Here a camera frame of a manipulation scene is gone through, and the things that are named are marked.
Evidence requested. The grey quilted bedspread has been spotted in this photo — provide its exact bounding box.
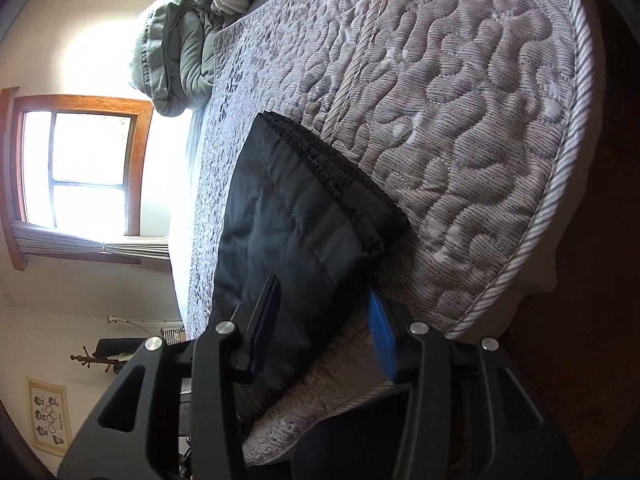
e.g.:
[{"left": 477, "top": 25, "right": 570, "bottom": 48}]
[{"left": 182, "top": 0, "right": 596, "bottom": 466}]

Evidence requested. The wooden coat rack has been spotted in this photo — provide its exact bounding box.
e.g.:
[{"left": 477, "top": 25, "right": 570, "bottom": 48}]
[{"left": 70, "top": 351, "right": 128, "bottom": 375}]

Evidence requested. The wooden framed window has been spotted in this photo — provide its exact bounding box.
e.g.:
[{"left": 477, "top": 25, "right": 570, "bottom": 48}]
[{"left": 0, "top": 87, "right": 154, "bottom": 271}]

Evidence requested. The white wall rod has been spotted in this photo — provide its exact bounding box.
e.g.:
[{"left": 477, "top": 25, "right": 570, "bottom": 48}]
[{"left": 107, "top": 314, "right": 182, "bottom": 335}]

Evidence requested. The black garment on rack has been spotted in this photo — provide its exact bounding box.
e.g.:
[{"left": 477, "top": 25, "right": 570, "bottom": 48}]
[{"left": 95, "top": 338, "right": 147, "bottom": 362}]

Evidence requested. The striped grey curtain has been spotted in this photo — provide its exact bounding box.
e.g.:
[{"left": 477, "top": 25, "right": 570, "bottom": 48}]
[{"left": 10, "top": 222, "right": 172, "bottom": 265}]

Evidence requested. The white bed sheet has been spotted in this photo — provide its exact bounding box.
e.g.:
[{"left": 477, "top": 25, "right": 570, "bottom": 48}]
[{"left": 170, "top": 107, "right": 211, "bottom": 331}]

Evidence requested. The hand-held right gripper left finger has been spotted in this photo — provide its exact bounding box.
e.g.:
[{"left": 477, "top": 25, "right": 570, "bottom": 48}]
[{"left": 57, "top": 275, "right": 282, "bottom": 480}]

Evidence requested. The framed wall picture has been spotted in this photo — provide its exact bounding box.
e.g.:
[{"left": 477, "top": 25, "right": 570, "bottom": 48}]
[{"left": 25, "top": 377, "right": 74, "bottom": 459}]

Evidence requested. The black quilted jacket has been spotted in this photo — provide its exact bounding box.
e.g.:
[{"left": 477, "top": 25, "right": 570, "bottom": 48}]
[{"left": 212, "top": 111, "right": 412, "bottom": 423}]

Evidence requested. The grey-green comforter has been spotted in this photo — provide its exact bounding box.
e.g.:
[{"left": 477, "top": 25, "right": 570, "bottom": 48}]
[{"left": 129, "top": 0, "right": 237, "bottom": 118}]

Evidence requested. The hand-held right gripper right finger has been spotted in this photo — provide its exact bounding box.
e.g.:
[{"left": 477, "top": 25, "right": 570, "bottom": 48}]
[{"left": 367, "top": 291, "right": 583, "bottom": 480}]

